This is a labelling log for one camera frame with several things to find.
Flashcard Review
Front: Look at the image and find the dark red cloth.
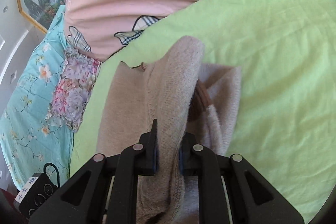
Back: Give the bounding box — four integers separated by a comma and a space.
0, 187, 20, 212

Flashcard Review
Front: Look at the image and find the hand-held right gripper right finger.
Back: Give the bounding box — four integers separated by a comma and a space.
178, 132, 305, 224

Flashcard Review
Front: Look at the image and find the black cable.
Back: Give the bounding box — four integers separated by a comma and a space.
43, 163, 60, 184

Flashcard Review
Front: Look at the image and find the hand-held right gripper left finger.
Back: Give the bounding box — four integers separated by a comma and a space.
28, 119, 159, 224

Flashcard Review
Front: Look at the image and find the beige knit sweater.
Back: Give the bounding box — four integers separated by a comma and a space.
96, 35, 242, 224

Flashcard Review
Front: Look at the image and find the pink quilt with plaid hearts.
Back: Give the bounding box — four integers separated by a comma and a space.
64, 0, 319, 63

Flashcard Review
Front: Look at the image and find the light green bed sheet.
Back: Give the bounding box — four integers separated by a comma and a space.
70, 0, 336, 216

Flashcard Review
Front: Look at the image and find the purple floral ruffled cloth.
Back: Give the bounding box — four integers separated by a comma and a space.
45, 47, 102, 133

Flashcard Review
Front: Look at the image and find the teal floral quilt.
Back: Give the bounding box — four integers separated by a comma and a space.
0, 5, 75, 190

